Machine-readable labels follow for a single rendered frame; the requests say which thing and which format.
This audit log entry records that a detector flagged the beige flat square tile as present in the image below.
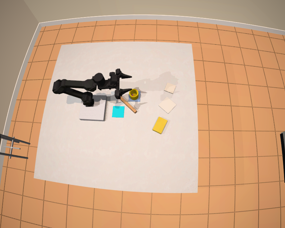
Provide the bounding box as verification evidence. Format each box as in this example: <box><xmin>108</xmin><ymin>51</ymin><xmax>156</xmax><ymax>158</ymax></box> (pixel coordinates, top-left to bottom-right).
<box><xmin>159</xmin><ymin>97</ymin><xmax>176</xmax><ymax>114</ymax></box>
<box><xmin>164</xmin><ymin>83</ymin><xmax>176</xmax><ymax>94</ymax></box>

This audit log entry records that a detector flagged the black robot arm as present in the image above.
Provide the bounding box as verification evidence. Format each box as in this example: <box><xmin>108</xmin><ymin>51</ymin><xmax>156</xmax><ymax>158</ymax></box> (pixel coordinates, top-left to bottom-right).
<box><xmin>52</xmin><ymin>72</ymin><xmax>117</xmax><ymax>107</ymax></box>

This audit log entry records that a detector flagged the yellow rectangular block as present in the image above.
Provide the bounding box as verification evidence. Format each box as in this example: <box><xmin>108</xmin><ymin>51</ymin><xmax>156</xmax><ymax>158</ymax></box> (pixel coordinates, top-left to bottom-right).
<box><xmin>153</xmin><ymin>117</ymin><xmax>167</xmax><ymax>134</ymax></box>

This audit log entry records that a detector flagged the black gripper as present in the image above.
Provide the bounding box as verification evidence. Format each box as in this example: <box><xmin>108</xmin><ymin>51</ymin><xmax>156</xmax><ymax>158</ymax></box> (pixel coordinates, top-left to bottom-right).
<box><xmin>106</xmin><ymin>68</ymin><xmax>132</xmax><ymax>99</ymax></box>

